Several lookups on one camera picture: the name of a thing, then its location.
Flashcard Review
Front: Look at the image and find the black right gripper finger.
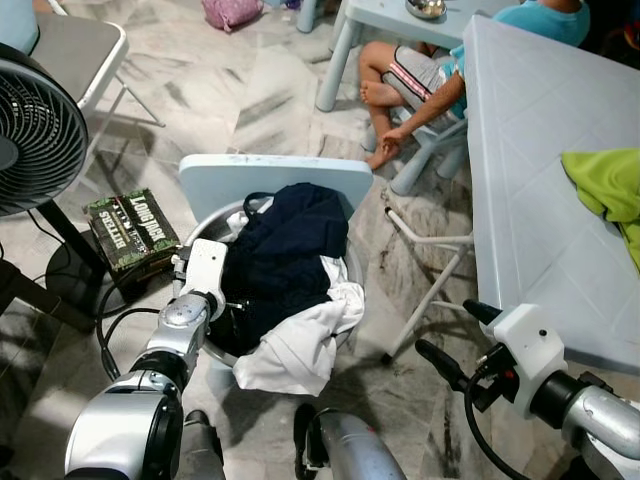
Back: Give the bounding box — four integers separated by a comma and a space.
462, 297, 506, 327
414, 338, 471, 395

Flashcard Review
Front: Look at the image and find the navy blue garment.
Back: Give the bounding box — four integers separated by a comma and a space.
213, 181, 353, 349

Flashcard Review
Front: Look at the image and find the lime green shirt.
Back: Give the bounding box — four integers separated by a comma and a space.
560, 147, 640, 269

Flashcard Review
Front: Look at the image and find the white garment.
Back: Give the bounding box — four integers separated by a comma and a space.
232, 255, 368, 399

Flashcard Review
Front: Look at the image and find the round metal basin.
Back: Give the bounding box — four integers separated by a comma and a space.
173, 193, 369, 369

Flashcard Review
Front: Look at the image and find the grey robot right leg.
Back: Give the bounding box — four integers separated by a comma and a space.
292, 402, 409, 480

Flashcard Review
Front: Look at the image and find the grey robot leg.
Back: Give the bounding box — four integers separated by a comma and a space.
183, 408, 229, 480
292, 402, 409, 480

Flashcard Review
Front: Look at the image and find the grey robot left leg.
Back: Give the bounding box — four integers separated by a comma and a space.
183, 408, 229, 480

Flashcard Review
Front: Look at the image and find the green printed cardboard box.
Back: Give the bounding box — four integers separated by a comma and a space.
82, 187, 184, 283

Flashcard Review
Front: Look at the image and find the light blue plastic chair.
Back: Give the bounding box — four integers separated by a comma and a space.
177, 152, 375, 241

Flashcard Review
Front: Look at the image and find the small blue child chair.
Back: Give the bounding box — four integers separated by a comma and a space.
385, 105, 473, 198

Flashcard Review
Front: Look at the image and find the light grey plastic folding table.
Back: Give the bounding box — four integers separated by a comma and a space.
380, 14, 640, 377

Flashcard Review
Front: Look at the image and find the dark wooden table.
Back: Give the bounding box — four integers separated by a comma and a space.
0, 258, 101, 336

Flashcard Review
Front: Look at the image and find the child in teal shirt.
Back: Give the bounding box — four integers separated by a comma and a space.
357, 0, 594, 173

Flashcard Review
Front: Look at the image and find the black standing fan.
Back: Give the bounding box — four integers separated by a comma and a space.
0, 43, 113, 323

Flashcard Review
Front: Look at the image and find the small metal bowl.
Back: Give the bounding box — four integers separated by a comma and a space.
404, 0, 449, 22

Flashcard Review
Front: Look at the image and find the small light blue table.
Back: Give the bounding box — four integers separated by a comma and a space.
313, 0, 506, 114

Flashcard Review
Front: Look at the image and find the pink cloth bag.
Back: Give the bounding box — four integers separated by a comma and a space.
199, 0, 265, 34

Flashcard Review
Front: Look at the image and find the grey metal folding chair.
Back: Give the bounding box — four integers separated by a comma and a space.
33, 0, 168, 133

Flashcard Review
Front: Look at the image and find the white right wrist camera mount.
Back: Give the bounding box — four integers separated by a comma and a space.
482, 302, 569, 419

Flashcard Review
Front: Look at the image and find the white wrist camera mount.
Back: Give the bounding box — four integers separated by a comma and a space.
482, 302, 569, 419
178, 237, 230, 323

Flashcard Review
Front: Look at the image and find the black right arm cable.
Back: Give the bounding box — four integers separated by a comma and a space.
460, 372, 506, 480

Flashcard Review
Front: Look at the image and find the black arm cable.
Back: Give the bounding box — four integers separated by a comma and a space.
95, 255, 191, 383
460, 372, 506, 480

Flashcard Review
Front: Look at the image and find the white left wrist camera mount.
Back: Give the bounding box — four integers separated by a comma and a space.
178, 237, 230, 323

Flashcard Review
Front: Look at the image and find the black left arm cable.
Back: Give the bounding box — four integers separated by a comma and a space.
95, 255, 191, 383

